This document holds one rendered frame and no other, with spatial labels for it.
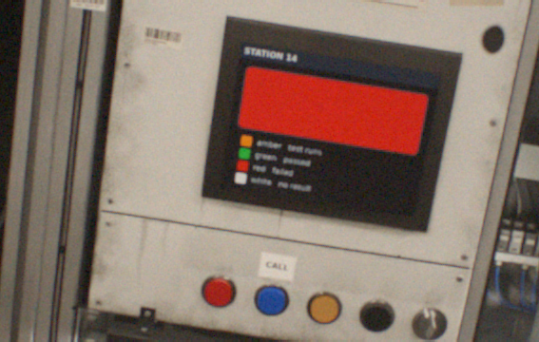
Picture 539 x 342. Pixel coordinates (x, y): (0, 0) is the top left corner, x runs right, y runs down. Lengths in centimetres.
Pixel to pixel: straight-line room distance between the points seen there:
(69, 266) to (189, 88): 25
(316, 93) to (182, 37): 15
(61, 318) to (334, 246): 33
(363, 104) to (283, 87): 9
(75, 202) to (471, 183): 44
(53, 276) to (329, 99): 38
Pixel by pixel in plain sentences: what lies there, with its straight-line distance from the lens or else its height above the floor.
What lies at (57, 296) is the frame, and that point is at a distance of 147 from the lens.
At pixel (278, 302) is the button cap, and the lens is 142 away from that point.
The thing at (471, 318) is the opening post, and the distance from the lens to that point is 146.
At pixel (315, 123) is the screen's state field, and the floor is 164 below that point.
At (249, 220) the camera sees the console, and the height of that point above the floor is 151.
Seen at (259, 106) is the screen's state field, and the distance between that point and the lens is 133.
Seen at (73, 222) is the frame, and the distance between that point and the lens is 143.
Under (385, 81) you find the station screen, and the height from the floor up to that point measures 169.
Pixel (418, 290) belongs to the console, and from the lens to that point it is 143.
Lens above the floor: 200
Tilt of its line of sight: 18 degrees down
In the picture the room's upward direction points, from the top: 9 degrees clockwise
